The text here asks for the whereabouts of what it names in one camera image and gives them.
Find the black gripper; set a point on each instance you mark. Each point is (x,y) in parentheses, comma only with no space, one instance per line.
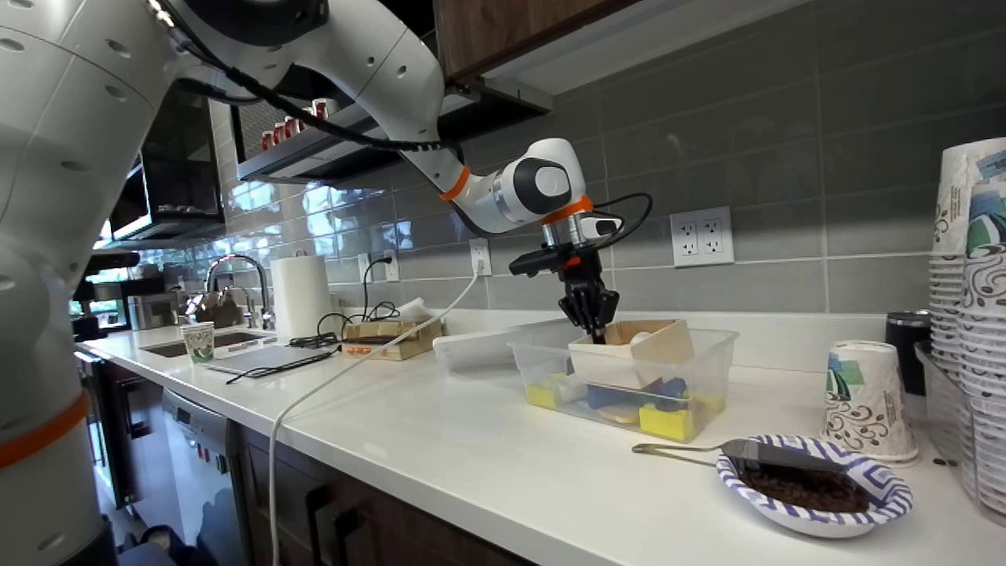
(578,273)

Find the small wooden box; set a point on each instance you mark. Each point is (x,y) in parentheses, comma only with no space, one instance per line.
(618,367)

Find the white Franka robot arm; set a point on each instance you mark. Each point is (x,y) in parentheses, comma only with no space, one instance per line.
(63,160)

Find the clear empty plastic container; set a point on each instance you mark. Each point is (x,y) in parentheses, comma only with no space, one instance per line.
(472,349)

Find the tan box with blue label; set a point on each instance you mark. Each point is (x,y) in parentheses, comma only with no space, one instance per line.
(405,346)

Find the brown cardboard box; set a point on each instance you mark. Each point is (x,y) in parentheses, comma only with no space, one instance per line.
(378,333)

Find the blue block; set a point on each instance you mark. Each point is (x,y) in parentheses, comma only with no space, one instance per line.
(613,397)

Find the yellow rectangular block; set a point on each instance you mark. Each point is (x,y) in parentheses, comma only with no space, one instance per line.
(541,397)

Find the yellow tape piece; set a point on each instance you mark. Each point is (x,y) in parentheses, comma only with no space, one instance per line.
(668,423)

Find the metal spoon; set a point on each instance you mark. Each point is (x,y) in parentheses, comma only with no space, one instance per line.
(672,451)

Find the small black faucet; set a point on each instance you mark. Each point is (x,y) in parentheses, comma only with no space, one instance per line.
(366,289)

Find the dark coffee grounds pile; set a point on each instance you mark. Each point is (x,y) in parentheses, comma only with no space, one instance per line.
(806,490)

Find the white paper towel roll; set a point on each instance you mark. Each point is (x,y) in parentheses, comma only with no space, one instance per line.
(301,300)

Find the upturned patterned paper cup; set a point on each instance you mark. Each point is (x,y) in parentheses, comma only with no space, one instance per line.
(869,404)

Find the wooden upper cabinet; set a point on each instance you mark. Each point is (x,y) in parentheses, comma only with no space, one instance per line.
(503,32)

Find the dark lower cabinet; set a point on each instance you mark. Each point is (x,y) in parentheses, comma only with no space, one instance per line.
(348,506)

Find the black canister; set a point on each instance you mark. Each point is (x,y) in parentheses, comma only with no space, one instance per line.
(906,346)

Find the grey flat tray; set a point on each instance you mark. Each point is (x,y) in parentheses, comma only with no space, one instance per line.
(270,360)

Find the chrome sink faucet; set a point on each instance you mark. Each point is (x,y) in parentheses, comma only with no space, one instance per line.
(256,275)

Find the patterned paper plate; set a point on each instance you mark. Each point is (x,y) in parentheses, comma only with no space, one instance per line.
(883,491)

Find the red white striped item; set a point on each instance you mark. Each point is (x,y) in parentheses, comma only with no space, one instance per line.
(301,123)

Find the kitchen sink basin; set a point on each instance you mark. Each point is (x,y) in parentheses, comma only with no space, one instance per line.
(224,341)

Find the stack of patterned paper cups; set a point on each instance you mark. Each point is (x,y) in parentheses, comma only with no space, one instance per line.
(960,317)
(993,421)

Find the black microwave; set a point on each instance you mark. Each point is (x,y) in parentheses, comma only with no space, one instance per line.
(167,179)

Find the black coffee machine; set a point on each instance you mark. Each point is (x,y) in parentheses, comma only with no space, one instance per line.
(116,300)

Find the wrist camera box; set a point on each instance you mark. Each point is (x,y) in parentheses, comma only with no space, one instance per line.
(600,229)

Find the white wall outlet with plug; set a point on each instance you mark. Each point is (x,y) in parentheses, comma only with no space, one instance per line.
(480,257)

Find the white quad wall outlet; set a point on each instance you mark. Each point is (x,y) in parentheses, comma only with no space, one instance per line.
(701,236)

